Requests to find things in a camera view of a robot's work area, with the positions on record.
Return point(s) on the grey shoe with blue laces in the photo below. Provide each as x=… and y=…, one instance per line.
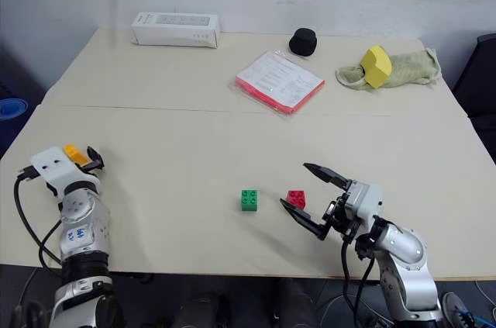
x=459, y=310

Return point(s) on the red sleeve with printed sheet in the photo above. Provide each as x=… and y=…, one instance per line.
x=279, y=80

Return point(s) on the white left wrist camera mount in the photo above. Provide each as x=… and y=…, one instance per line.
x=50, y=165

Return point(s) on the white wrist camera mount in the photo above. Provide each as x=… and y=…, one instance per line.
x=50, y=165
x=366, y=200

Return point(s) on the white cardboard box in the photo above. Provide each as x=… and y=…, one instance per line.
x=174, y=31

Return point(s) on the yellow toy brick cube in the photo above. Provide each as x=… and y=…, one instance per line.
x=77, y=156

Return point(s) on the red toy brick cube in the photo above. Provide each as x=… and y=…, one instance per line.
x=297, y=198

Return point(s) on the pale green cloth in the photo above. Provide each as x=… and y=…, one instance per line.
x=410, y=68

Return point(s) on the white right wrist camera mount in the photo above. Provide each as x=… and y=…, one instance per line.
x=366, y=200

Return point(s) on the black round cap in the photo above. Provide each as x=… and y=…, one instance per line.
x=303, y=43

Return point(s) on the blue round container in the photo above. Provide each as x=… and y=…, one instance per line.
x=11, y=109

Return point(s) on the yellow foam block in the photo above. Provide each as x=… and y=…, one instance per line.
x=376, y=67

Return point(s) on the green toy brick cube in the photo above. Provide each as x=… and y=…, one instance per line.
x=249, y=201

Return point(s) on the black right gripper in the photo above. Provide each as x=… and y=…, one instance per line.
x=341, y=216

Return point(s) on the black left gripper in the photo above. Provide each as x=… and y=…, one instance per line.
x=88, y=168

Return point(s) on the black chair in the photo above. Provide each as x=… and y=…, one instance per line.
x=478, y=87

